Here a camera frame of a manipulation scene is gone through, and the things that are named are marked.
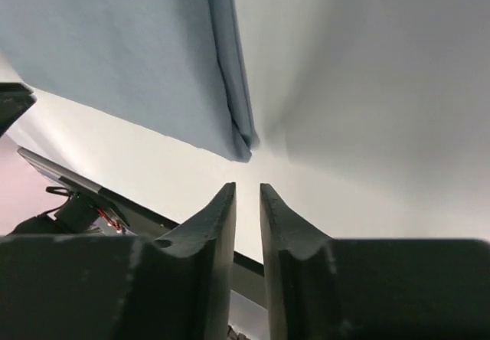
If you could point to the grey blue t shirt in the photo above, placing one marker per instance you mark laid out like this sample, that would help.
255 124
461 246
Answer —
172 66

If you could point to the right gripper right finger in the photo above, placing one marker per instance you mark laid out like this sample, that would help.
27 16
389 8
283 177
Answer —
320 287

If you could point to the aluminium front rail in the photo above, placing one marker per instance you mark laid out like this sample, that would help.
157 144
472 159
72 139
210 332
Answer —
58 173

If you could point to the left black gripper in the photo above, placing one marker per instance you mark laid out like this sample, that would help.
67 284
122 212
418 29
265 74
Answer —
15 100

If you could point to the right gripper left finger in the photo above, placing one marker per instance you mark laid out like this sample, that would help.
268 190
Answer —
58 286

